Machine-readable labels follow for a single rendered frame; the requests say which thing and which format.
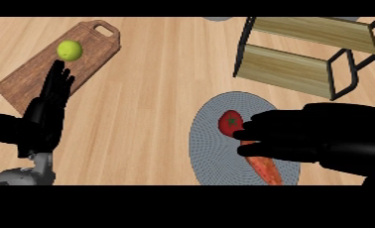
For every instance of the green lime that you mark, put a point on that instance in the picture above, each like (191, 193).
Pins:
(70, 50)

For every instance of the black wooden tiered shelf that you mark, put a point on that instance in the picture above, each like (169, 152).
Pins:
(303, 56)

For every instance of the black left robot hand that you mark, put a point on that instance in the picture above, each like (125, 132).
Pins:
(44, 116)

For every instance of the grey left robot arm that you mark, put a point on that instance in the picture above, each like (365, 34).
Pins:
(30, 171)

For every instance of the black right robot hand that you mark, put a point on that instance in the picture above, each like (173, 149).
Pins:
(312, 133)

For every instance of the brown wooden cutting board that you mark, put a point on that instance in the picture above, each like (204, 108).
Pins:
(58, 65)

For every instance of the red tomato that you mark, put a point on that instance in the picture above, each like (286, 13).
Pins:
(230, 122)

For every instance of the orange sweet potato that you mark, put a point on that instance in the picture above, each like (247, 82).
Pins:
(266, 169)

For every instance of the grey round placemat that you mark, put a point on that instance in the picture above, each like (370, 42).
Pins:
(215, 146)

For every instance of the grey round object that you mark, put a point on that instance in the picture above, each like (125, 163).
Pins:
(218, 18)

